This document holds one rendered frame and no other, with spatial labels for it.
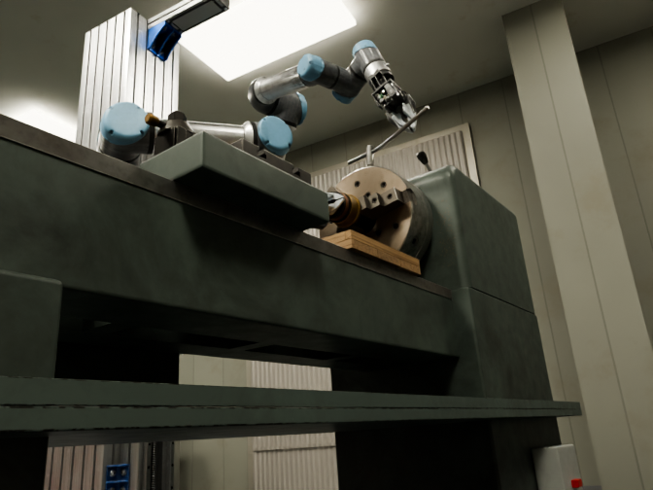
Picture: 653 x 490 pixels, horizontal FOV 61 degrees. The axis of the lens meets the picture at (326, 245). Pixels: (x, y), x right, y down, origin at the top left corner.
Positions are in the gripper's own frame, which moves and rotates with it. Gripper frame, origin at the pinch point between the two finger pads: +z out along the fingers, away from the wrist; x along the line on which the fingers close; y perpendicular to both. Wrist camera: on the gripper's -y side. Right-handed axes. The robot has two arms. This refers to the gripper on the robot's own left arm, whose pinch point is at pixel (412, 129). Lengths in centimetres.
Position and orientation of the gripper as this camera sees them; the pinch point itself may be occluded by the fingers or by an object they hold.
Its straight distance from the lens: 161.9
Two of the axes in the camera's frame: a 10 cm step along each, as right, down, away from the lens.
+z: 3.3, 8.0, -5.0
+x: 7.3, -5.5, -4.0
